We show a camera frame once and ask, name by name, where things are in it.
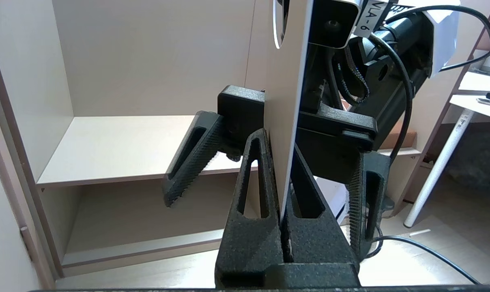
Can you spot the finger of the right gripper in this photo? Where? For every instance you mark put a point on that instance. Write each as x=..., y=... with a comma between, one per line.
x=196, y=154

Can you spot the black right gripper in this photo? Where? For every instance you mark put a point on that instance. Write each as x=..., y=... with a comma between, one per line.
x=334, y=138

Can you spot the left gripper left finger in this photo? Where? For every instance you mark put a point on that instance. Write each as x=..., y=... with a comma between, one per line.
x=249, y=243

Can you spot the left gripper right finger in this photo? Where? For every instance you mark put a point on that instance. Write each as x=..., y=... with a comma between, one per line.
x=322, y=243

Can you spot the white and blue door hanger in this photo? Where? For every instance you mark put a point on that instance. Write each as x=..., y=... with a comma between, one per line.
x=285, y=101

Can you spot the beige bench board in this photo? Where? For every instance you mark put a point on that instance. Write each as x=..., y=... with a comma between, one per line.
x=403, y=152

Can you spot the beige closet shelf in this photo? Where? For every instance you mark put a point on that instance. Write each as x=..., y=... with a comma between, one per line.
x=127, y=142

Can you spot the brown seat cushion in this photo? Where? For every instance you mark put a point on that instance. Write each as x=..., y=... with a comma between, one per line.
x=403, y=140

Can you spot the white pole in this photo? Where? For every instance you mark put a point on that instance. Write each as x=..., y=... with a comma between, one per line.
x=439, y=170

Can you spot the white desk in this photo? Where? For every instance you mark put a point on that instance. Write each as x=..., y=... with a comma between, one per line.
x=472, y=103

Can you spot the white printed torso panel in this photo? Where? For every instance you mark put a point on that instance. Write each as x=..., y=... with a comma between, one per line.
x=445, y=32

